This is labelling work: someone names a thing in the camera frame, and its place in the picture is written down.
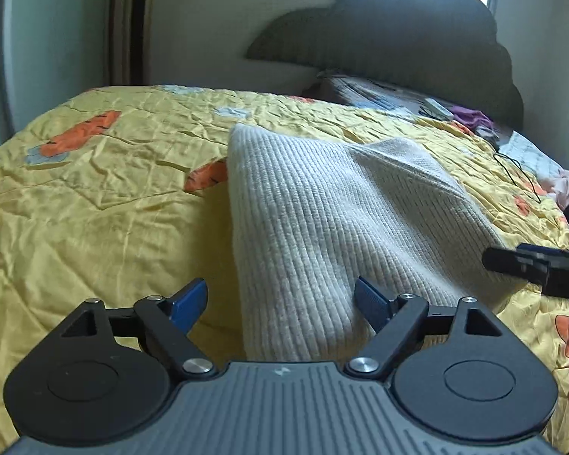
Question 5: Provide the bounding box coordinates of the cream knitted sweater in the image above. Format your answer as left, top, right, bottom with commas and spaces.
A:
227, 124, 522, 362

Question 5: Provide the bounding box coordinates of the yellow quilt with orange patches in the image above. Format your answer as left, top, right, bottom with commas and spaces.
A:
0, 85, 569, 452

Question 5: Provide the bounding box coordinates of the purple garment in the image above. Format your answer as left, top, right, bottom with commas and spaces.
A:
449, 106, 494, 133

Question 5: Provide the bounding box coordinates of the grey patterned pillow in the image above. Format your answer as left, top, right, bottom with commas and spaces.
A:
302, 71, 449, 118

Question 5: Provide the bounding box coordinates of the dark green padded headboard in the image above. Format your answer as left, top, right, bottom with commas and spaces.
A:
245, 0, 524, 129

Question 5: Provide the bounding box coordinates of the gold tower air conditioner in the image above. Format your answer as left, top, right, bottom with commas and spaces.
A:
108, 0, 153, 85

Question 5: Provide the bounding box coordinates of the black cable on bed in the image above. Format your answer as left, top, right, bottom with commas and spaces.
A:
491, 151, 547, 205

